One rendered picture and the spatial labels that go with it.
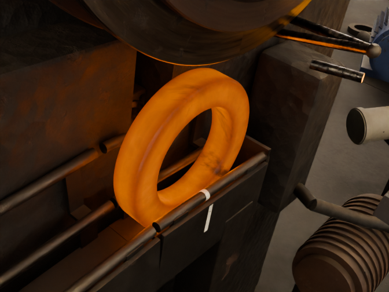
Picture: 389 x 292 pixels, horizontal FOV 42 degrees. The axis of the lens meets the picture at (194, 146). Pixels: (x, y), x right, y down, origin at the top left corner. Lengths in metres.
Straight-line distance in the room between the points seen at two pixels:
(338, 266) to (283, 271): 0.69
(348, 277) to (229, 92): 0.40
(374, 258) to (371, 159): 1.26
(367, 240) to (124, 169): 0.48
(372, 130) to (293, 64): 0.22
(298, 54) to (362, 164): 1.36
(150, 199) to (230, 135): 0.13
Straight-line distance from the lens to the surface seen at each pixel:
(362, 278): 0.83
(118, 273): 0.49
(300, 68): 0.68
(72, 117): 0.49
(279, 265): 1.51
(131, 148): 0.48
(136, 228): 0.58
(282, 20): 0.51
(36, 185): 0.49
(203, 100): 0.50
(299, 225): 1.66
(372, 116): 0.85
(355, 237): 0.85
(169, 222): 0.52
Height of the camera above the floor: 1.07
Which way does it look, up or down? 35 degrees down
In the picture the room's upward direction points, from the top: 10 degrees clockwise
